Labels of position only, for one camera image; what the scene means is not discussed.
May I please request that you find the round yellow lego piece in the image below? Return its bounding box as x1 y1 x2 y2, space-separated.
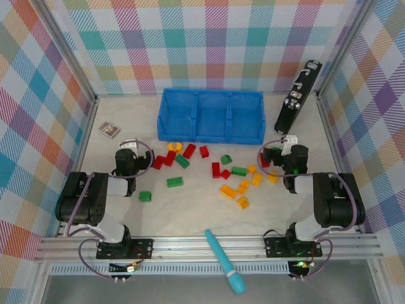
166 141 184 155

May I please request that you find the small card box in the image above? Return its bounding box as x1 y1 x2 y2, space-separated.
97 122 123 137

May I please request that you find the black case with metal latches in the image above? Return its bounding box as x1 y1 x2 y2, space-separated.
273 59 323 136

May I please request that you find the blue three-compartment bin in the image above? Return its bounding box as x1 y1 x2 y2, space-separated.
156 88 266 145

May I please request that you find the teal pen-shaped tool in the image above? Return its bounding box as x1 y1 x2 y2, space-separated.
204 229 247 295

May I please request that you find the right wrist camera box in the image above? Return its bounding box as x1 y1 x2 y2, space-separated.
280 135 300 156

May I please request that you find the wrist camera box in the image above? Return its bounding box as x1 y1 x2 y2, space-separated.
118 138 140 150
280 135 300 156

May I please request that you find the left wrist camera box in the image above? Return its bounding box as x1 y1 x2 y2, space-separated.
118 138 140 150

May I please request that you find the aluminium wall rail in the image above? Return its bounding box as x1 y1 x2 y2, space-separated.
96 91 319 96

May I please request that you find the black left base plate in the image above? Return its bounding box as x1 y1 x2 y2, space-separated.
96 237 155 261

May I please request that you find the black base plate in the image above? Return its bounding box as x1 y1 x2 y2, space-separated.
263 236 324 259
96 237 155 261

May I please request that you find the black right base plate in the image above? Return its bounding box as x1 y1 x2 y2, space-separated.
263 236 324 259

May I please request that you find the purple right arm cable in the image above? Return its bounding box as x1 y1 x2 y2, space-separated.
258 139 365 281

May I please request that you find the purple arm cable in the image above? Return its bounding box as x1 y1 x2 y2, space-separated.
65 139 156 280
258 139 365 281

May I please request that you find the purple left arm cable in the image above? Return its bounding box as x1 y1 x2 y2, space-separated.
65 139 156 280

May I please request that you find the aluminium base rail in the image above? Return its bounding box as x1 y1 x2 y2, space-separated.
34 234 384 263

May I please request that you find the grey slotted cable duct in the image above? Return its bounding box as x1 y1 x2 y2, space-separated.
49 264 291 276

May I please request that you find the aluminium corner post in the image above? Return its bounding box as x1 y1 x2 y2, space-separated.
316 0 379 96
31 0 99 104

